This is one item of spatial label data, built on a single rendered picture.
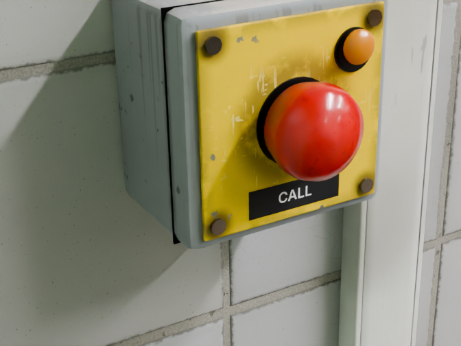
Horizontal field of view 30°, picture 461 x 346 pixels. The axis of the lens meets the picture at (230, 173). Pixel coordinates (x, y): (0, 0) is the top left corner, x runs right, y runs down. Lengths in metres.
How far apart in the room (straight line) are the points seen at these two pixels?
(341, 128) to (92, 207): 0.13
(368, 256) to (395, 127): 0.08
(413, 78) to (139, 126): 0.16
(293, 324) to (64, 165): 0.18
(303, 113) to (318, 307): 0.21
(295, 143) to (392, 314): 0.22
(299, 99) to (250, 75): 0.02
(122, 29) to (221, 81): 0.06
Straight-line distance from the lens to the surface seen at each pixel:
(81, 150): 0.40
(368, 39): 0.36
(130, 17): 0.36
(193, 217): 0.35
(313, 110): 0.33
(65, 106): 0.39
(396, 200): 0.49
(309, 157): 0.33
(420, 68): 0.47
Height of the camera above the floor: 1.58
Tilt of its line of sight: 24 degrees down
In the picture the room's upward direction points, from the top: 1 degrees counter-clockwise
